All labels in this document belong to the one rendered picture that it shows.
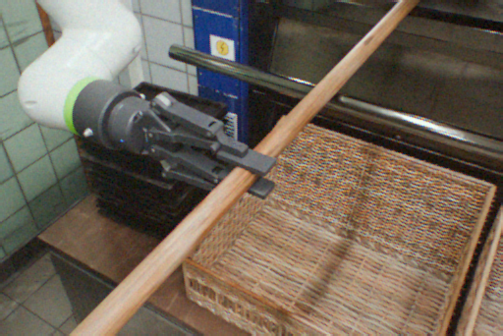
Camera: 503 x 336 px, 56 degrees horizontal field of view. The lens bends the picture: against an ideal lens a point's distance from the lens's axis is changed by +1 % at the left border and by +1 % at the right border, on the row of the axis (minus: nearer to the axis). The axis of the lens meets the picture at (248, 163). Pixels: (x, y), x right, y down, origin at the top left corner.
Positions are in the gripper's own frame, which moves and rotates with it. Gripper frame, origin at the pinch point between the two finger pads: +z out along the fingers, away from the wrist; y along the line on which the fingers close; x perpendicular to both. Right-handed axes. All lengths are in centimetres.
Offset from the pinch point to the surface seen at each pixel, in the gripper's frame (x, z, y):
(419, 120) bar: -25.1, 14.8, 1.7
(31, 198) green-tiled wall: -32, -121, 93
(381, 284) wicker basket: -40, 14, 60
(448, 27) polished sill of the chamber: -62, 10, 2
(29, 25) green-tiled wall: -54, -121, 29
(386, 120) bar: -24.3, 10.1, 2.9
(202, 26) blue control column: -58, -50, 14
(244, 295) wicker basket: -11.9, -8.3, 47.1
